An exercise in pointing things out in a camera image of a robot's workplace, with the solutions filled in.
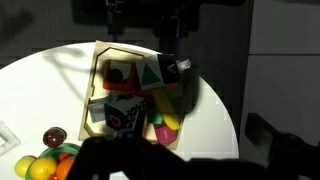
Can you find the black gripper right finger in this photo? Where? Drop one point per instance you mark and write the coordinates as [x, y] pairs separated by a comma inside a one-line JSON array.
[[288, 155]]

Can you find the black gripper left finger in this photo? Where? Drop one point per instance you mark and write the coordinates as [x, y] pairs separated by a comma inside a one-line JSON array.
[[135, 157]]

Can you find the green bowl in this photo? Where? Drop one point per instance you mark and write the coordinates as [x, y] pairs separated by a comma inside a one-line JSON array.
[[59, 153]]

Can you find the yellow toy fruit in bowl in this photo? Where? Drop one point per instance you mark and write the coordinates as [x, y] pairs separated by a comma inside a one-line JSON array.
[[43, 168]]

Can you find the black white patterned cube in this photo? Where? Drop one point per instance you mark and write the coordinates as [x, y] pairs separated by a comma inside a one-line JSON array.
[[121, 110]]

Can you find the pink toy block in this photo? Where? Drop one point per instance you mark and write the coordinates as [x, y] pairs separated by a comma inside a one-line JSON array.
[[165, 135]]

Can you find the wooden toy tray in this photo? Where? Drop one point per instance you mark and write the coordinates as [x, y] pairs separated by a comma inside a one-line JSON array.
[[121, 52]]

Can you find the orange toy fruit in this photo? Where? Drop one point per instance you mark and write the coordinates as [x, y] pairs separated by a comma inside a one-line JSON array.
[[64, 167]]

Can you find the yellow toy banana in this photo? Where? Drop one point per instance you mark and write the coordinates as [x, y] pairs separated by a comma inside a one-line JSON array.
[[166, 110]]

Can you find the orange soft cube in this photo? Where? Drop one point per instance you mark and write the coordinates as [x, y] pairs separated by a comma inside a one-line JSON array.
[[121, 76]]

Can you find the white round table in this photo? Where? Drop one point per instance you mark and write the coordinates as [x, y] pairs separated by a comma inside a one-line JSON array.
[[48, 89]]

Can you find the clear plastic lid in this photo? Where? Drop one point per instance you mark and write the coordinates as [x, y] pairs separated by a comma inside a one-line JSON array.
[[8, 140]]

